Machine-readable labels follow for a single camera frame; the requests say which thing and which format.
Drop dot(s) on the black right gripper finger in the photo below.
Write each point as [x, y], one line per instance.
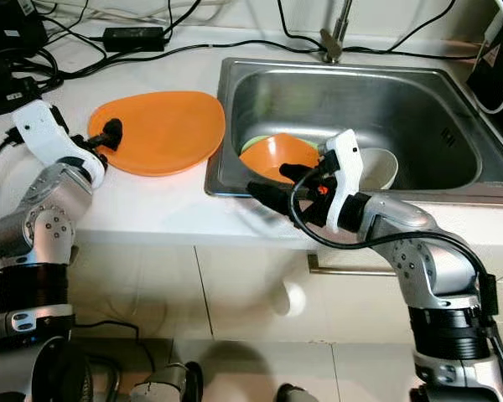
[277, 199]
[298, 173]

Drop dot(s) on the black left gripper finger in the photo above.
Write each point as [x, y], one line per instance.
[111, 132]

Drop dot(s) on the orange plastic bowl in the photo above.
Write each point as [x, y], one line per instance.
[277, 151]

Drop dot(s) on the orange plastic plate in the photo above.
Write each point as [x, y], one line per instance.
[159, 132]

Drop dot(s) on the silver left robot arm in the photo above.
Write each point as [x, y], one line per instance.
[46, 226]

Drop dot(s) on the light green plate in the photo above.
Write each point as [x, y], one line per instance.
[253, 142]

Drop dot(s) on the white bowl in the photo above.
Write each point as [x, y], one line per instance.
[379, 167]

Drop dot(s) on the black power strip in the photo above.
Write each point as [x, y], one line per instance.
[8, 96]

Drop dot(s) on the black power adapter brick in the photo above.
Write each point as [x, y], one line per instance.
[134, 39]

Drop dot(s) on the stainless steel sink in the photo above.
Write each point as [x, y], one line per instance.
[411, 100]

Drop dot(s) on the black labelled charger stack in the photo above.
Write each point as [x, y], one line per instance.
[12, 25]

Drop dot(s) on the metal faucet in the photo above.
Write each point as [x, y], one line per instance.
[335, 33]

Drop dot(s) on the grey robot right foot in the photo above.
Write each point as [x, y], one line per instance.
[298, 394]

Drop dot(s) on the black appliance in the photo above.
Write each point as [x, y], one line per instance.
[495, 75]

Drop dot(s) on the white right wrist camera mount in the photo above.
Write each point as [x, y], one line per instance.
[344, 167]

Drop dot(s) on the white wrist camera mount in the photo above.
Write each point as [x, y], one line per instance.
[50, 134]
[344, 167]

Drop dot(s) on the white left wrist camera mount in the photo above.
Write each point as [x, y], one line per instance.
[50, 134]

